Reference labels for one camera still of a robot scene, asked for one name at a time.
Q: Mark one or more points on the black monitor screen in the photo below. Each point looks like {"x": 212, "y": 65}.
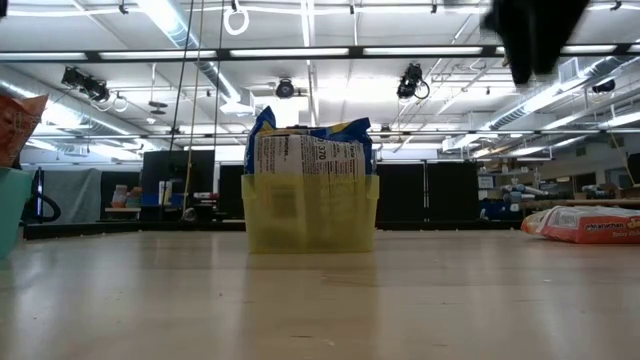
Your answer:
{"x": 170, "y": 167}

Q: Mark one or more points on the black overhead beam with lights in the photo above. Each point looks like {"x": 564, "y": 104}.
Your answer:
{"x": 355, "y": 51}

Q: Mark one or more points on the silver ventilation duct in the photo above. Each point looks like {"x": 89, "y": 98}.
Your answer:
{"x": 175, "y": 25}

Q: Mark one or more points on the black aluminium table frame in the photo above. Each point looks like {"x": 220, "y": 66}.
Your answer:
{"x": 75, "y": 229}

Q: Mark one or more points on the white ceiling air vent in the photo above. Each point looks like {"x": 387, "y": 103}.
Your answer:
{"x": 568, "y": 72}

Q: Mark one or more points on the wooden background workbench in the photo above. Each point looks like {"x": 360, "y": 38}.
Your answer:
{"x": 540, "y": 203}

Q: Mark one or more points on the small black ceiling spotlight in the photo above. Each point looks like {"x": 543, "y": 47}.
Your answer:
{"x": 604, "y": 86}

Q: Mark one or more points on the narrow black partition panel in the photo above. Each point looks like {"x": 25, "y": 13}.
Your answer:
{"x": 230, "y": 190}

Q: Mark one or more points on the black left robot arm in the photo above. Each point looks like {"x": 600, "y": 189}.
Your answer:
{"x": 2, "y": 7}

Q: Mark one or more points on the wide black partition panel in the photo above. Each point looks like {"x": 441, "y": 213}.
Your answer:
{"x": 425, "y": 185}

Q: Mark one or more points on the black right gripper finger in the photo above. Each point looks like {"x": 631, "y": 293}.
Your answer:
{"x": 520, "y": 55}
{"x": 545, "y": 50}

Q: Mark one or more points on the orange and white containers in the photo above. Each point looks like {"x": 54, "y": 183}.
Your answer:
{"x": 120, "y": 196}

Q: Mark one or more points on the grey fabric cover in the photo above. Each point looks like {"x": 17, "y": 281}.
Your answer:
{"x": 75, "y": 195}

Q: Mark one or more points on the orange Maruchan noodle packet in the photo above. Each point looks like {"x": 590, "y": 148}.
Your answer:
{"x": 20, "y": 130}
{"x": 590, "y": 227}

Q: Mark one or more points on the green plastic bin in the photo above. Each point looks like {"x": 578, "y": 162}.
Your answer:
{"x": 12, "y": 215}

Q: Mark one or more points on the blue Maruchan soy sauce packet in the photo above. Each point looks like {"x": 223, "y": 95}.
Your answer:
{"x": 350, "y": 131}
{"x": 310, "y": 155}

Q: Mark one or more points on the round black ceiling spotlight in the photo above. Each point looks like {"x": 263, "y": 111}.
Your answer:
{"x": 285, "y": 89}

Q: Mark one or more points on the black double ceiling spotlight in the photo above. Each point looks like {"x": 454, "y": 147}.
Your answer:
{"x": 94, "y": 90}

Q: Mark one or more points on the yellow translucent plastic bin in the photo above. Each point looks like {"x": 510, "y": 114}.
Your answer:
{"x": 310, "y": 225}

